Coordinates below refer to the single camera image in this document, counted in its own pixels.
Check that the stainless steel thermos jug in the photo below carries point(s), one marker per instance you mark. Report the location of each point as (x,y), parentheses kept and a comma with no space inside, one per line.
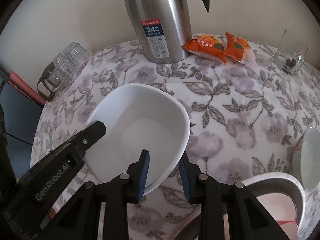
(162,27)

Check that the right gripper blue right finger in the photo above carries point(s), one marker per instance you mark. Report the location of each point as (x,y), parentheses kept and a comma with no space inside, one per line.
(189,174)

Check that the upturned drinking glass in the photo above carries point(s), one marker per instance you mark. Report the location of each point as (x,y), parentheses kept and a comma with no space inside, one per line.
(76,53)
(63,68)

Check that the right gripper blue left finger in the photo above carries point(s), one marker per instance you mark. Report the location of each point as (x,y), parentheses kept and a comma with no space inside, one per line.
(139,173)

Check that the strawberry pattern bowl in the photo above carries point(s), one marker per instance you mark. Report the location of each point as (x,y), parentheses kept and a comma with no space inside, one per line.
(290,228)

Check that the clear glass mug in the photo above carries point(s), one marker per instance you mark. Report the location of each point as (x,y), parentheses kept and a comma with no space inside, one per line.
(290,54)

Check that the light blue bowl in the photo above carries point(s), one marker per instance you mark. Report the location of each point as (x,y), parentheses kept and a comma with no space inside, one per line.
(305,160)

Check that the orange snack packet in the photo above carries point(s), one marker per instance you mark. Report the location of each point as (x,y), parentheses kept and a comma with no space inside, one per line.
(238,49)
(207,46)

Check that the glass teapot black handle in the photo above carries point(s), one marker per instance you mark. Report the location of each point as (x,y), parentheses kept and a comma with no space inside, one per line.
(51,81)

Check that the floral grey tablecloth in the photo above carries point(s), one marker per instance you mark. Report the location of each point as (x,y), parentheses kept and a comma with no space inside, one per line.
(245,121)

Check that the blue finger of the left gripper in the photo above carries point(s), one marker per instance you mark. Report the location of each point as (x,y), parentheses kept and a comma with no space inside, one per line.
(87,137)

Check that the pink floral rim plate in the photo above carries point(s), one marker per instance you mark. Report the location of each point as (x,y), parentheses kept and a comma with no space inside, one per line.
(280,206)

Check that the white square bowl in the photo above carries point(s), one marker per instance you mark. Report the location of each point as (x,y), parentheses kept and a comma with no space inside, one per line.
(138,117)

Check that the stainless steel plate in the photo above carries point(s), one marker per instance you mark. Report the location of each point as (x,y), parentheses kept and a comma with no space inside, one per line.
(273,182)

